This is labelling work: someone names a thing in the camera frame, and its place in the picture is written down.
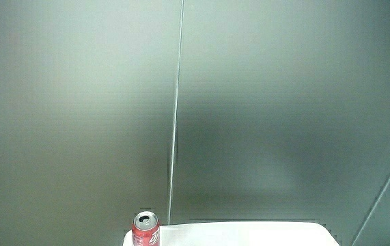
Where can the red cola can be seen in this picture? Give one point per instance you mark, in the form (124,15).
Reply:
(145,233)

